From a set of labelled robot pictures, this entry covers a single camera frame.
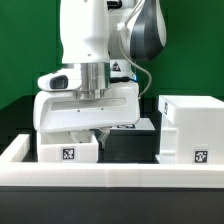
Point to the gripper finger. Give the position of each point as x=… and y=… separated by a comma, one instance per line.
x=102, y=136
x=78, y=136

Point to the marker tag sheet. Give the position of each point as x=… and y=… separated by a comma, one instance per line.
x=144, y=124

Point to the white front drawer tray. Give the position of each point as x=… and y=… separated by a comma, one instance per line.
x=59, y=147

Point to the white drawer cabinet box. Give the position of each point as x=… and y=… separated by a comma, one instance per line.
x=192, y=130

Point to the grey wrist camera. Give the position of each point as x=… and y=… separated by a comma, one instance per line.
x=58, y=82

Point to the white U-shaped border frame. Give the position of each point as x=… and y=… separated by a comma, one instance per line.
x=15, y=171

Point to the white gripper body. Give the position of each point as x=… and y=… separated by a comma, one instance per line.
x=62, y=111

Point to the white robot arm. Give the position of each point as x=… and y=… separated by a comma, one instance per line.
x=82, y=96

